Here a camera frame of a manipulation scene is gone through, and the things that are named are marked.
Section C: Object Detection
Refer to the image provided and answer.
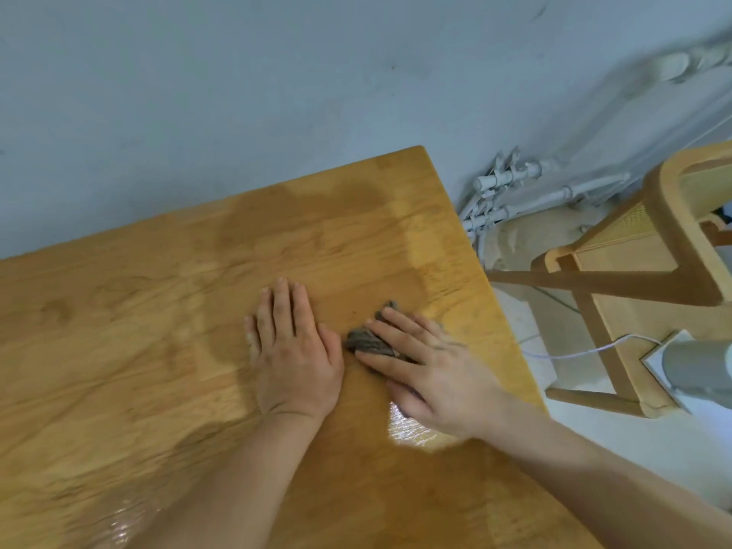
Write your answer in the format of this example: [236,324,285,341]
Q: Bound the grey cleaning cloth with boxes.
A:
[342,301,425,419]

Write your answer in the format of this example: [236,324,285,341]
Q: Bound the white wall pipes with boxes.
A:
[456,147,631,249]

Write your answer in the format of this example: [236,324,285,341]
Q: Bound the person's left hand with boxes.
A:
[245,278,345,421]

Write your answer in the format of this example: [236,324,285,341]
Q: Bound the person's left forearm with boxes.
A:
[128,411,328,549]

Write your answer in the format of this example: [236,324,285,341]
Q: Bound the wooden rattan chair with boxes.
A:
[485,141,732,419]

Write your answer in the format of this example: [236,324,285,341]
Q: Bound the grey cylindrical device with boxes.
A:
[660,339,732,413]

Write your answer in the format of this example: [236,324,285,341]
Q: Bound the person's right hand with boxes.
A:
[355,307,511,441]

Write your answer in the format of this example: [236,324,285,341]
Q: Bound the white power cable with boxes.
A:
[516,334,665,361]

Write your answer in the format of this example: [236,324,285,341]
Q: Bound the person's right forearm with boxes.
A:
[483,391,732,549]

